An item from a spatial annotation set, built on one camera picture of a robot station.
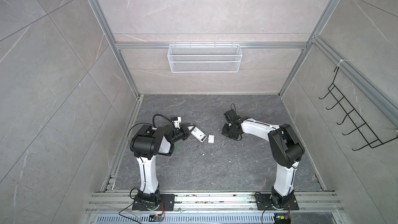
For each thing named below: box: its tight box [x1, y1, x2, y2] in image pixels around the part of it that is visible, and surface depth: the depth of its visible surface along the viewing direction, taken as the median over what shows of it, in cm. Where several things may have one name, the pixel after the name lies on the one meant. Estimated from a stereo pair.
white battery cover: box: [207, 134, 215, 144], surface depth 97 cm
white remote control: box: [186, 126, 208, 143], surface depth 93 cm
